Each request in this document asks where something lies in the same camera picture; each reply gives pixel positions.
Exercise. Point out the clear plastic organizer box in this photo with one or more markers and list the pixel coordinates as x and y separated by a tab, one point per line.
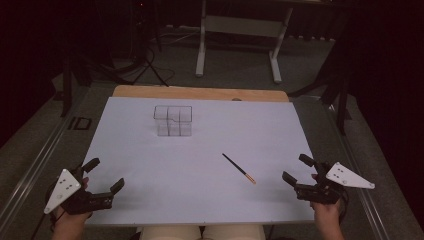
173	128

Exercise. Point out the white metal stand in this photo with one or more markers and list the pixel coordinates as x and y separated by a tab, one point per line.
240	26

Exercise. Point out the black metal stand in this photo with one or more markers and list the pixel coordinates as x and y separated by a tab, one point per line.
66	90

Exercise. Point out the metal floor rail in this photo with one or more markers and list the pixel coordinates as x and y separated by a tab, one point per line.
356	173
40	156

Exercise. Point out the black tripod legs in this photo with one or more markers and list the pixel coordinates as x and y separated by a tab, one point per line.
341	100

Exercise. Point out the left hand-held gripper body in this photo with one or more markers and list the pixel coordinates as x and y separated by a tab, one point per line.
63	186

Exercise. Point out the person's right hand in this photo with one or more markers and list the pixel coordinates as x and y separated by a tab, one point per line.
326	213

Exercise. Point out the black pen with orange tip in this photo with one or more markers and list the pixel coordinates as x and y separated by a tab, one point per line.
238	168

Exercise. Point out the person's left hand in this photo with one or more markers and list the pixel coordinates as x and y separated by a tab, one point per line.
71	221

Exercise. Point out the white board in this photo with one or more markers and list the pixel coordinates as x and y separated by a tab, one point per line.
186	173

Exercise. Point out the wooden table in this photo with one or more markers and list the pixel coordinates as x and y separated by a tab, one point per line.
200	93

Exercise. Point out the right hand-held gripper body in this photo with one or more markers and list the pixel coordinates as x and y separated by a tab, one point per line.
320	194

